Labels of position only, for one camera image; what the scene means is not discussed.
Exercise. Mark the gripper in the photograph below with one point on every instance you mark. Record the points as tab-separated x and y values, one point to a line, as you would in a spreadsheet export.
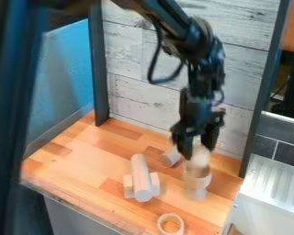
198	111

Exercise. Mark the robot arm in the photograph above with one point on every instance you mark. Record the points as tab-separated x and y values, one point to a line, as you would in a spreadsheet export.
182	27

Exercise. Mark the small wooden block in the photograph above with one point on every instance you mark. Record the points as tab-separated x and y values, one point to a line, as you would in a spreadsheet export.
170	157

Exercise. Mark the wooden cylinder block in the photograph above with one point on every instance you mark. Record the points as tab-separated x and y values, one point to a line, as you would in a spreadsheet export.
141	177

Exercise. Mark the wooden notched block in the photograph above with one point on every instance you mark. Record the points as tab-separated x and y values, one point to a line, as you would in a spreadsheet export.
128	186

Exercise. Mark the toy sink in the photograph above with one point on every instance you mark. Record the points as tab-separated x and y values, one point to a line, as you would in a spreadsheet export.
272	195

